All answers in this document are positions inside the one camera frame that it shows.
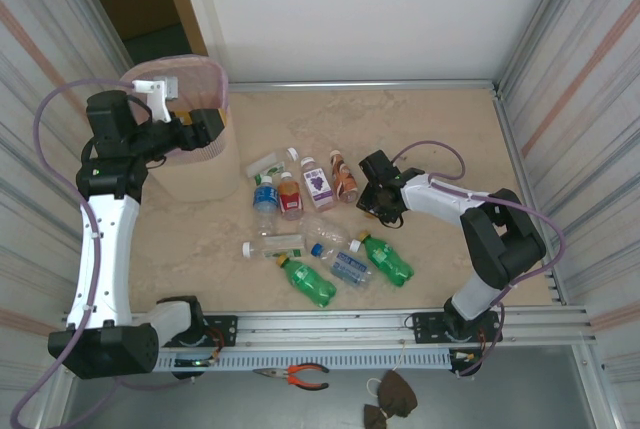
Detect bottle brown label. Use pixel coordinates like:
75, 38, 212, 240
328, 149, 360, 204

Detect green plastic bottle yellow cap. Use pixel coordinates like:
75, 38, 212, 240
357, 230, 416, 289
276, 254, 339, 310

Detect bottle purple grape label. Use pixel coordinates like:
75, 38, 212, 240
298, 155, 336, 214

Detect crushed clear bottle white cap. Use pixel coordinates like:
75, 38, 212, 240
298, 215, 362, 255

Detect clear bottle green leaf label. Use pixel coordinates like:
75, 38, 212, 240
245, 146, 298, 186
241, 232, 307, 261

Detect clear bottle blue label white cap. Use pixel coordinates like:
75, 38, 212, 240
252, 174, 280, 239

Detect orange juice bottle red label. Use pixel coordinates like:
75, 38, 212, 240
276, 171, 306, 221

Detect beige plastic bin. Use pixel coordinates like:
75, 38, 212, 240
118, 54, 241, 203

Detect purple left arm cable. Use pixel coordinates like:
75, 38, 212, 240
9, 77, 196, 428

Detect aluminium rear frame rail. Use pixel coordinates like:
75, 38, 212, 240
227, 79, 501, 95

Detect aluminium front frame rail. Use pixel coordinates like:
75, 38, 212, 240
53, 304, 599, 353

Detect white string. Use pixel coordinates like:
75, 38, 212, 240
366, 340, 407, 398

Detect aluminium side frame rail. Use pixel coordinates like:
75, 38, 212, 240
492, 82, 571, 306

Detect grey slotted cable duct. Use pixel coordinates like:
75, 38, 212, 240
149, 348, 454, 373

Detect orange handled pliers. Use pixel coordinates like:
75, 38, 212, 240
252, 362, 331, 392

